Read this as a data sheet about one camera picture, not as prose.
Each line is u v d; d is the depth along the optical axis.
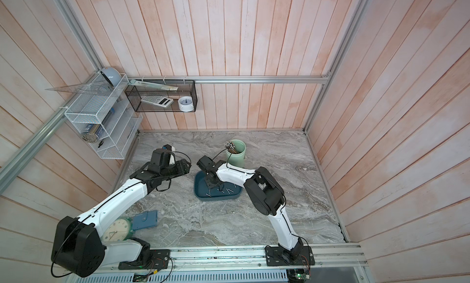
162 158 0.64
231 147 0.90
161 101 0.98
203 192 0.93
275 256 0.73
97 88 0.86
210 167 0.76
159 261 0.73
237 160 0.93
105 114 0.76
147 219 0.82
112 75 0.84
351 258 0.74
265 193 0.54
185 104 0.94
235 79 0.96
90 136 0.76
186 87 1.00
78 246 0.40
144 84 0.92
